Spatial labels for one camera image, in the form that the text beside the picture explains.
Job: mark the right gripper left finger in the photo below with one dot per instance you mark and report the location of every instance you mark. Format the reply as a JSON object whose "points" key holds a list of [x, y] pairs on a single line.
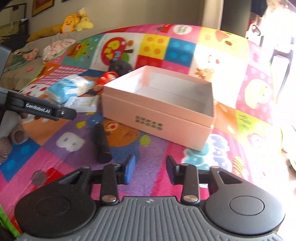
{"points": [[108, 178]]}

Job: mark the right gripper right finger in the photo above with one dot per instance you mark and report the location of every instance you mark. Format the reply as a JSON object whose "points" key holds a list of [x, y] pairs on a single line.
{"points": [[190, 177]]}

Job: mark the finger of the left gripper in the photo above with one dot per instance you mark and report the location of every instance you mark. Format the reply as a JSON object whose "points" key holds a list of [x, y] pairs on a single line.
{"points": [[20, 103]]}

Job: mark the red wooden doll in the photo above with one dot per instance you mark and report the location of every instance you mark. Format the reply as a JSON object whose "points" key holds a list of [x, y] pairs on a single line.
{"points": [[103, 80]]}

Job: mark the black cylindrical flashlight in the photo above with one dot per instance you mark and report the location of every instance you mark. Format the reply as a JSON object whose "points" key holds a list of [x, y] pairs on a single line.
{"points": [[103, 152]]}

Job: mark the brown knitted plush toy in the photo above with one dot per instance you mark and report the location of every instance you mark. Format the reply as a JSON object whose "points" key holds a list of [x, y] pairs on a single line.
{"points": [[12, 132]]}

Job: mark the blue tissue pack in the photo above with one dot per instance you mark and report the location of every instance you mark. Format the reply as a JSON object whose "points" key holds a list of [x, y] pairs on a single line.
{"points": [[70, 86]]}

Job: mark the pink white crumpled cloth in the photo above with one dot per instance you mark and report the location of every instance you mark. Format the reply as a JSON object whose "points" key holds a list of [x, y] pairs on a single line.
{"points": [[55, 48]]}

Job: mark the pink cardboard box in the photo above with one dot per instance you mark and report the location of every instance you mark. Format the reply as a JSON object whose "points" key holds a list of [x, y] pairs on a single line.
{"points": [[174, 106]]}

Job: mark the colourful cartoon play mat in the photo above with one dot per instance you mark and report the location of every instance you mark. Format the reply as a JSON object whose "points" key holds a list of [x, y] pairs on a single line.
{"points": [[246, 138]]}

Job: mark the white battery charger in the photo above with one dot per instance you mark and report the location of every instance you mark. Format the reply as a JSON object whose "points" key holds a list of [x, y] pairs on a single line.
{"points": [[83, 104]]}

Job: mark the yellow plush tiger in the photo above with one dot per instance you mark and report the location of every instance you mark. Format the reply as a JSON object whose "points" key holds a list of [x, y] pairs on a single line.
{"points": [[69, 24]]}

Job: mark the yellow plush duck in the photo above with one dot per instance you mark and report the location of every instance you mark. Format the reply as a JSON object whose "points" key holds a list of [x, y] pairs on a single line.
{"points": [[84, 22]]}

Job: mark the black plush toy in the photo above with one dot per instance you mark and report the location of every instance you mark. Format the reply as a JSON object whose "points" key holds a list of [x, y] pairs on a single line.
{"points": [[120, 67]]}

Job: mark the framed wall picture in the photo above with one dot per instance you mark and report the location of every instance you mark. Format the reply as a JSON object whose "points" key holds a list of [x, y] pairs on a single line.
{"points": [[41, 5]]}

